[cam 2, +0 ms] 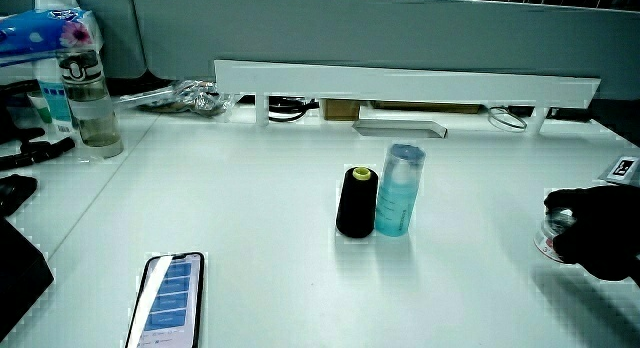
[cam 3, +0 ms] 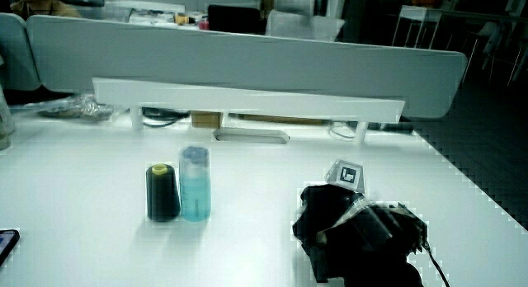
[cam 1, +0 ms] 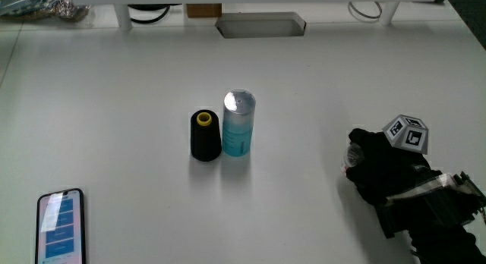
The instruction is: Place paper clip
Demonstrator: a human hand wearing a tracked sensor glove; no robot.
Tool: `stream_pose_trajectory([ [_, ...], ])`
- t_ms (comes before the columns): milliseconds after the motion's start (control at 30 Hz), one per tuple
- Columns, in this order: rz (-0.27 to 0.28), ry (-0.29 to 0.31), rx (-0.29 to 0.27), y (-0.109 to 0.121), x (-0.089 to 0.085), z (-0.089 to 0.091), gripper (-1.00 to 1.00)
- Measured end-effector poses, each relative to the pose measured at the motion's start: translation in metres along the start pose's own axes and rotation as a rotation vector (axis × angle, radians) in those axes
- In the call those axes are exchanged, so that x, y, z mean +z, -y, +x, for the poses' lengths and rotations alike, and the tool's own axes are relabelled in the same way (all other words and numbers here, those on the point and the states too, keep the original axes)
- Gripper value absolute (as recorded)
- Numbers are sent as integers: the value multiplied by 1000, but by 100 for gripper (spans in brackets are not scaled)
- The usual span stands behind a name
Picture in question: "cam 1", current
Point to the black smartphone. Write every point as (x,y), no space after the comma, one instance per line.
(60,228)

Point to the clear plastic bag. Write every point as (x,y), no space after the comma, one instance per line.
(43,7)

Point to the blue bottle with silver cap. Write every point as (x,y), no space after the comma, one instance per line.
(238,123)

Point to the white shelf leg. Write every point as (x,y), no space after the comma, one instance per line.
(388,13)
(123,16)

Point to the person's right forearm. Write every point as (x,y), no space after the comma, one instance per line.
(444,245)

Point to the clear paper clip container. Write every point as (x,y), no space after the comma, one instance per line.
(351,156)

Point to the brown cardboard box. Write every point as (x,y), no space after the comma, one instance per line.
(204,10)

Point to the person's right hand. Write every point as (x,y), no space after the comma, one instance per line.
(383,169)

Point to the black thread spool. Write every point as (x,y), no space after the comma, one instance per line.
(205,137)

